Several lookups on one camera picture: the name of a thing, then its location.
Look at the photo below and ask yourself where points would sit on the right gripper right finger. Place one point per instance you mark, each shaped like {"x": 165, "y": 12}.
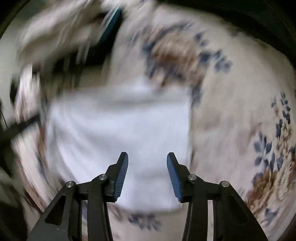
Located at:
{"x": 179, "y": 178}

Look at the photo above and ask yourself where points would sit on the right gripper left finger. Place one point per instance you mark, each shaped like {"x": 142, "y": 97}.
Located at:
{"x": 116, "y": 174}

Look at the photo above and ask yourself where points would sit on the white polo shirt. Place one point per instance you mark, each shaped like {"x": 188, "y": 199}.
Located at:
{"x": 88, "y": 129}

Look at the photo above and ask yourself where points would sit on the floral bed blanket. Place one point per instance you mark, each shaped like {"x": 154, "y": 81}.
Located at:
{"x": 242, "y": 112}

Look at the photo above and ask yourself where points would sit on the black white folded garment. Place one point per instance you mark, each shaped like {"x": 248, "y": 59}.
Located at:
{"x": 92, "y": 54}

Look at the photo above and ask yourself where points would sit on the beige folded garment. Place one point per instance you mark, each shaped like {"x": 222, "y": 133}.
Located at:
{"x": 62, "y": 28}

